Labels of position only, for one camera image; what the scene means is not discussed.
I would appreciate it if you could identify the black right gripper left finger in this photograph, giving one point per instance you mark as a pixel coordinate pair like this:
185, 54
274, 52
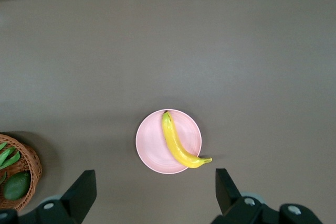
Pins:
65, 208

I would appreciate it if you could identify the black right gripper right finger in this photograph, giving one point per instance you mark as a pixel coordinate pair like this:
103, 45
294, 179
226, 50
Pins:
236, 211

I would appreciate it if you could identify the yellow banana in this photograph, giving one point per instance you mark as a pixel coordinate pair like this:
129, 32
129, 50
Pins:
174, 142

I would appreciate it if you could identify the brown wicker basket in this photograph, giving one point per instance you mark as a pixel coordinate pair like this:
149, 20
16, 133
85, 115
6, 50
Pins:
32, 171

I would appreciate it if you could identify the green avocado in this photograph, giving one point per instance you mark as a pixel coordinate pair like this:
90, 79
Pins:
16, 186

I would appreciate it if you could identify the pink dragon fruit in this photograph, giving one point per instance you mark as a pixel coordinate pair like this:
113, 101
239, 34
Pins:
10, 157

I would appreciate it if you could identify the pink plate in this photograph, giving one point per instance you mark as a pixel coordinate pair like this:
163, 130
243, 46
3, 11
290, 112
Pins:
151, 142

